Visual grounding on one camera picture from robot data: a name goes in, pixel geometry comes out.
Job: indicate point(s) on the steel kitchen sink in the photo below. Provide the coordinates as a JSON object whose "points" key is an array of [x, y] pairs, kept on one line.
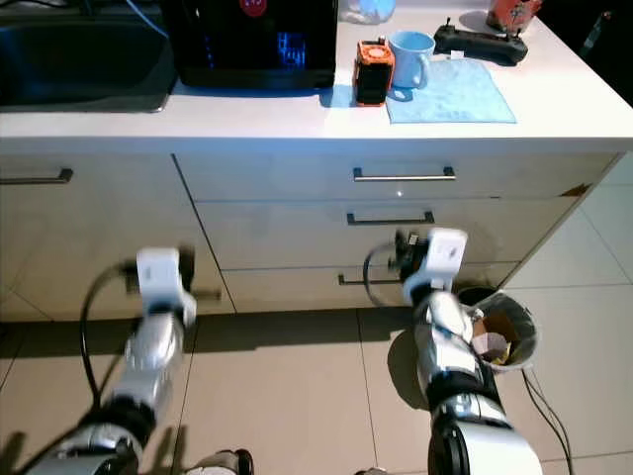
{"points": [[79, 64]]}

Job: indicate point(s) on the clear glass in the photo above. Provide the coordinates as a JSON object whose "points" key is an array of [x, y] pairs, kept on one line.
{"points": [[368, 8]]}

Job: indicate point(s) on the white drawer front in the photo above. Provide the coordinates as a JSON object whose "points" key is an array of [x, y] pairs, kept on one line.
{"points": [[277, 237], [277, 178], [287, 289]]}

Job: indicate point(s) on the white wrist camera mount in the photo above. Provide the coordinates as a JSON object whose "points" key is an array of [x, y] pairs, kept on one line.
{"points": [[445, 255], [163, 282]]}

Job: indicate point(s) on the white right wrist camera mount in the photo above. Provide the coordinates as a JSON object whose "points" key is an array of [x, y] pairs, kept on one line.
{"points": [[445, 255]]}

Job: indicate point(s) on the orange black battery pack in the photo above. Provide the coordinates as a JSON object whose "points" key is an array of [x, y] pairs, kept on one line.
{"points": [[374, 77]]}

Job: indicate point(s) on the white kitchen base cabinet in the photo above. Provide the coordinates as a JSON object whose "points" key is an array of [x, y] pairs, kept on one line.
{"points": [[89, 247]]}

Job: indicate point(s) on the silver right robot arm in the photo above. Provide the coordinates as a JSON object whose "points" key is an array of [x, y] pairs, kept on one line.
{"points": [[445, 336]]}

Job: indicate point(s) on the light blue cloth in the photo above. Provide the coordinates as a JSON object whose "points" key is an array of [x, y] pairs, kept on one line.
{"points": [[460, 94]]}

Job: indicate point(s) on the light blue mug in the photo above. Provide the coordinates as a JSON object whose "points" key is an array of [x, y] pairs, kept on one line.
{"points": [[410, 54]]}

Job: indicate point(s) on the black handheld controller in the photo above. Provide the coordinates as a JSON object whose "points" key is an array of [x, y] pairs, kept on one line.
{"points": [[480, 45]]}

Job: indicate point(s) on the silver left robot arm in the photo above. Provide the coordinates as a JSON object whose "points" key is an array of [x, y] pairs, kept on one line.
{"points": [[158, 356]]}

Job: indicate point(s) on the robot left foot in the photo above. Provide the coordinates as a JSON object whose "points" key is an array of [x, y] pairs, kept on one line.
{"points": [[223, 465]]}

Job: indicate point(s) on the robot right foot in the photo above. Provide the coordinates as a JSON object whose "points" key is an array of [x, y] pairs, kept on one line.
{"points": [[371, 471]]}

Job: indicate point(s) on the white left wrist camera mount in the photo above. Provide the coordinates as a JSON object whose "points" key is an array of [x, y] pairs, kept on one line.
{"points": [[163, 282]]}

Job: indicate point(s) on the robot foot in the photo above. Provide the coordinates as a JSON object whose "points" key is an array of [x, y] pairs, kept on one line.
{"points": [[371, 471], [223, 465]]}

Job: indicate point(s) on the black countertop appliance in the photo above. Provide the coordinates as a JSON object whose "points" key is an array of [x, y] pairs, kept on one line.
{"points": [[227, 49]]}

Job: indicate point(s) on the orange packet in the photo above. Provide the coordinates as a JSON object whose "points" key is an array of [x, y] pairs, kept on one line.
{"points": [[512, 12]]}

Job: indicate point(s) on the small lined trash bin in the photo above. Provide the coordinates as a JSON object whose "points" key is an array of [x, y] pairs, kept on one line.
{"points": [[519, 327]]}

